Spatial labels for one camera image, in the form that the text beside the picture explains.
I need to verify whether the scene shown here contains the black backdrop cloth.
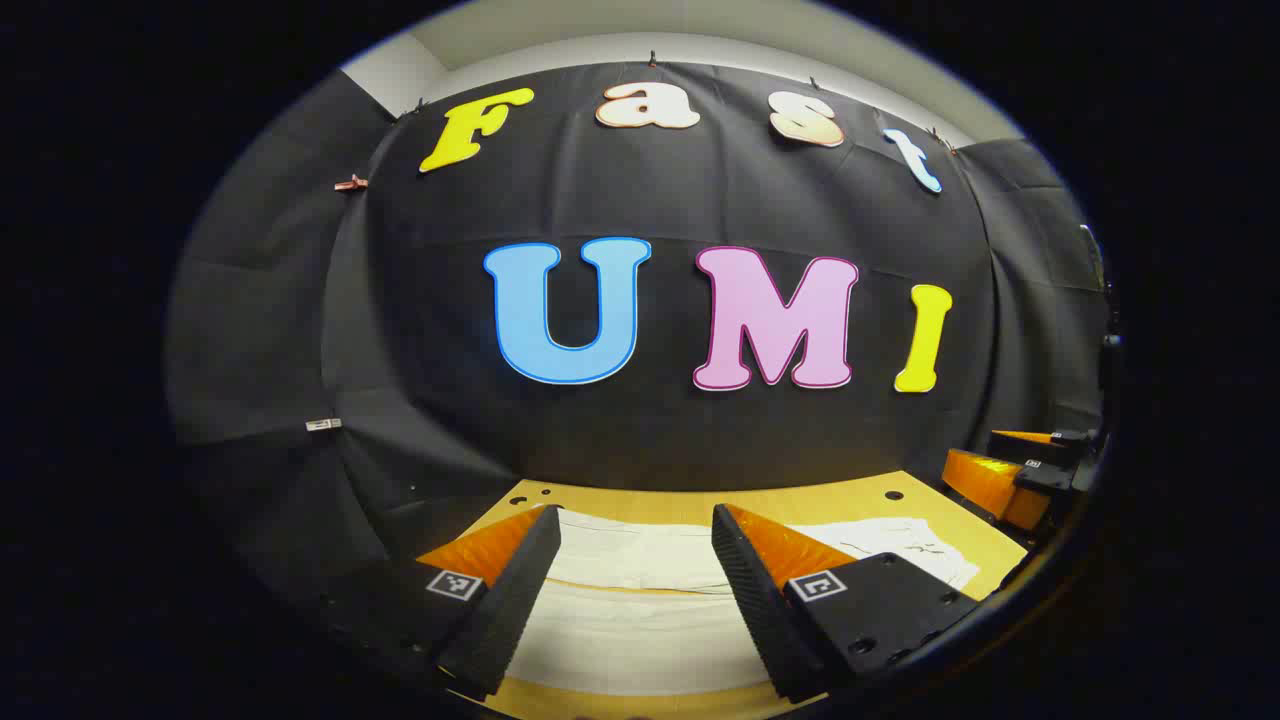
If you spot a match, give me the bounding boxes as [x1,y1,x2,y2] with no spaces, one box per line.
[165,62,1113,641]

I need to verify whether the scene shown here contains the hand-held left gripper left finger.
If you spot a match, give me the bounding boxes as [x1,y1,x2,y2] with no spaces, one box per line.
[320,503,563,702]

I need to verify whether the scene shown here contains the white jeans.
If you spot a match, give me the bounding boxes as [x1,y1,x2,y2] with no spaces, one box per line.
[505,508,983,698]

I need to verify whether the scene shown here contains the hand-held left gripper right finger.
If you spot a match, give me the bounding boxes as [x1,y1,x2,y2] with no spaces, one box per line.
[711,503,986,705]

